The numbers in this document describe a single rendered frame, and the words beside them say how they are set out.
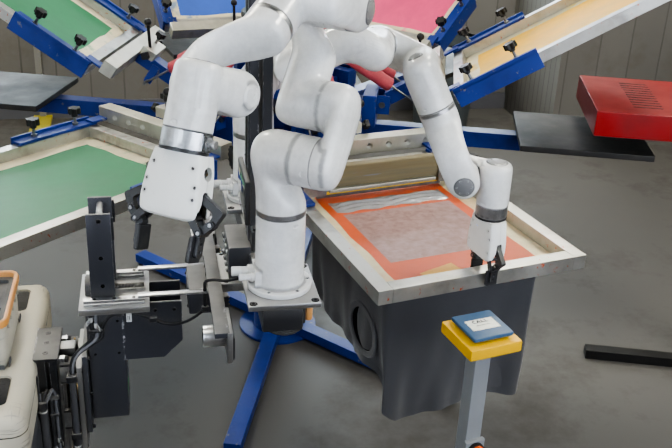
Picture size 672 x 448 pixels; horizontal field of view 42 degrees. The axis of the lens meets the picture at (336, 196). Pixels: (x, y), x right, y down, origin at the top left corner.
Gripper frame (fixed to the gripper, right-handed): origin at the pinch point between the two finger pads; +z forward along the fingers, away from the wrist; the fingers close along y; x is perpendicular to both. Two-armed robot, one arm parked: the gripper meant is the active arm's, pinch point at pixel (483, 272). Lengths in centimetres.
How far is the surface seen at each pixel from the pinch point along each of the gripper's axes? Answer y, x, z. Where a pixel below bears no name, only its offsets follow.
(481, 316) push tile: 16.2, -10.5, 1.1
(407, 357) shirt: -7.5, -14.7, 25.9
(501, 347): 25.6, -11.0, 3.4
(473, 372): 20.8, -14.0, 12.2
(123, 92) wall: -434, -8, 81
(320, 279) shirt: -51, -21, 25
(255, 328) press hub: -141, -10, 97
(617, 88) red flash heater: -88, 110, -13
